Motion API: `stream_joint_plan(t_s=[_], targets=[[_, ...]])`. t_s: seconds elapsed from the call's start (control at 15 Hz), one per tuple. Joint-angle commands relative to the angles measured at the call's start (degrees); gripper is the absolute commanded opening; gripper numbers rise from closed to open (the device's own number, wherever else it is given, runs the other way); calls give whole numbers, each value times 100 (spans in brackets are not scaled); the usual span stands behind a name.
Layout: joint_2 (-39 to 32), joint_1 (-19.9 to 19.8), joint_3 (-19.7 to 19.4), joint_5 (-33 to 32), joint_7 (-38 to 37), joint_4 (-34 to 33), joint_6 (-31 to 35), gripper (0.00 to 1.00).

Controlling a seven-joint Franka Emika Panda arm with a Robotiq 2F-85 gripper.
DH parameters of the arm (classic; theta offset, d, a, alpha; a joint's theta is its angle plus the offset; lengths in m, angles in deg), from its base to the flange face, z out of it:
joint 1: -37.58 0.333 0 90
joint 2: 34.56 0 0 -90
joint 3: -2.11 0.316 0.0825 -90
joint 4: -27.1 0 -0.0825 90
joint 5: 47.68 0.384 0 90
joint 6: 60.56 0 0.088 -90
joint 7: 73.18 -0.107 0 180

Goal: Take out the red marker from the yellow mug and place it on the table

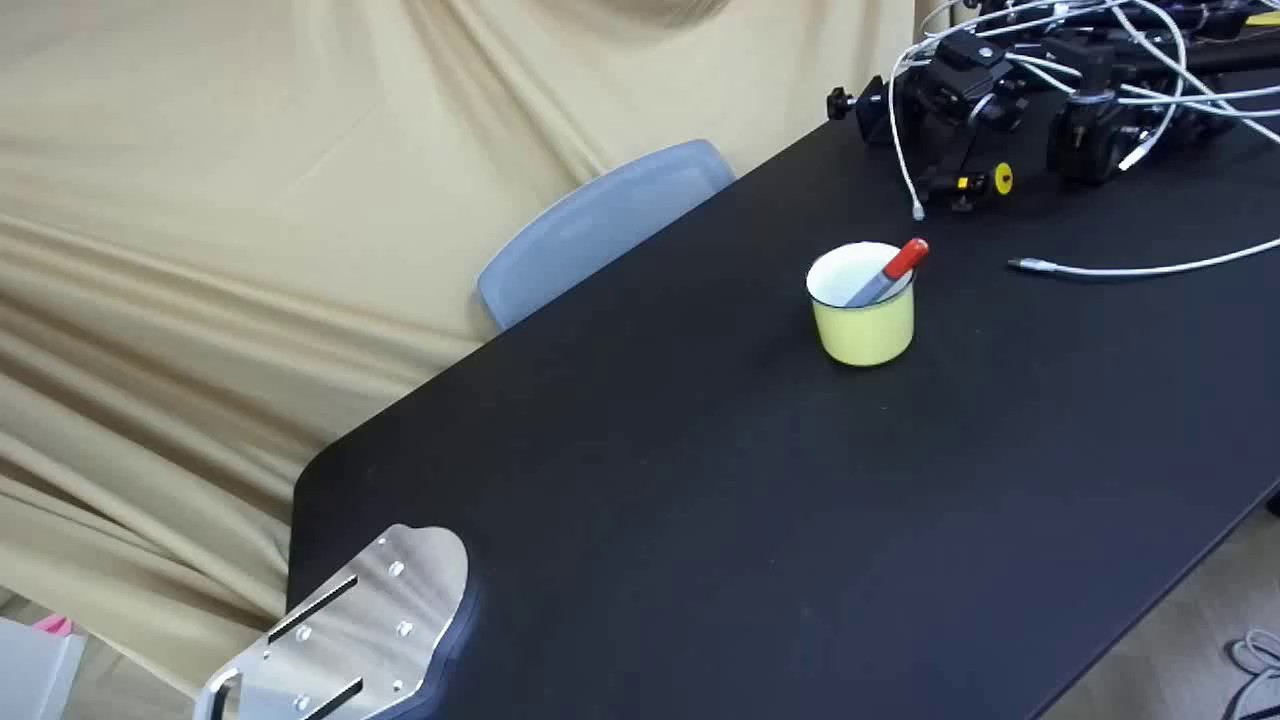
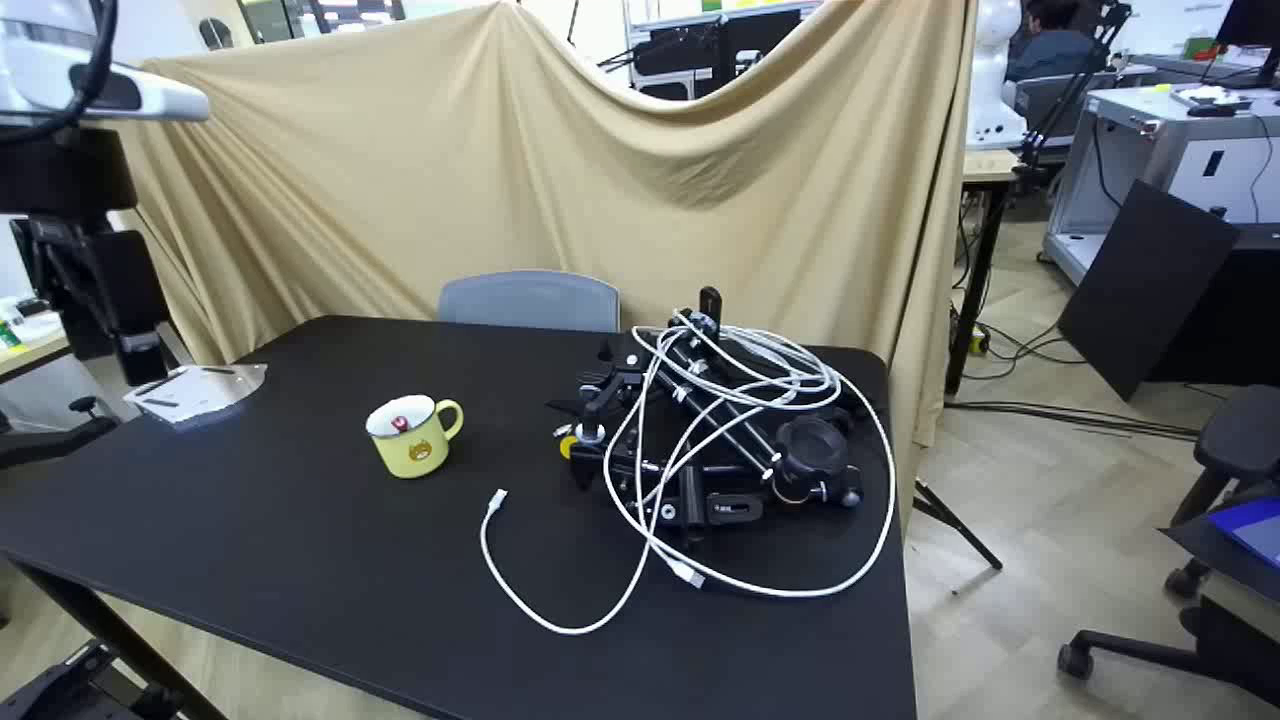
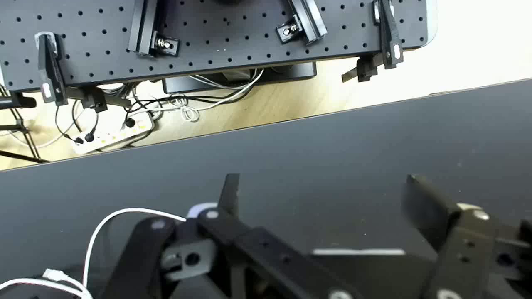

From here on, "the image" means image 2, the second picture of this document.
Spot light wooden side desk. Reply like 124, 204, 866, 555
0, 295, 73, 386

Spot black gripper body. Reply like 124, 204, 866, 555
0, 124, 141, 226

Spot seated person in dark top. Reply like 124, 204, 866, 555
1004, 0, 1112, 88

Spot black table leg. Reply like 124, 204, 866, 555
20, 566, 226, 720

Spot black office chair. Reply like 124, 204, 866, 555
1058, 386, 1280, 711

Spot white background robot body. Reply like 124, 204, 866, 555
964, 0, 1033, 154

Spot black background equipment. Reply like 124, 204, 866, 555
595, 6, 808, 104

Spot yellow mug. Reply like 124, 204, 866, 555
366, 394, 470, 483

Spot wooden desk with black leg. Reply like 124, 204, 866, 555
946, 149, 1025, 400

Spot blue topped cart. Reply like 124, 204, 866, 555
1165, 479, 1280, 609

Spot grey white cabinet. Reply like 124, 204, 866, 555
1041, 84, 1280, 287

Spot beige backdrop cloth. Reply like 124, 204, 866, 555
114, 0, 986, 516

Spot black floor cables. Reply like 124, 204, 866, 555
948, 317, 1205, 444

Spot grey chair backrest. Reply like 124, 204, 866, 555
438, 268, 628, 336

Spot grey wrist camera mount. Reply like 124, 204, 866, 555
76, 59, 215, 130

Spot black flat panel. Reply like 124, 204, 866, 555
1058, 177, 1245, 403

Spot black tripod clamp heap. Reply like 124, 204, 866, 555
551, 282, 873, 545

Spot black stand leg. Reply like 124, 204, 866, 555
913, 478, 1008, 578

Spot white cable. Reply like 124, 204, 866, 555
477, 314, 905, 641

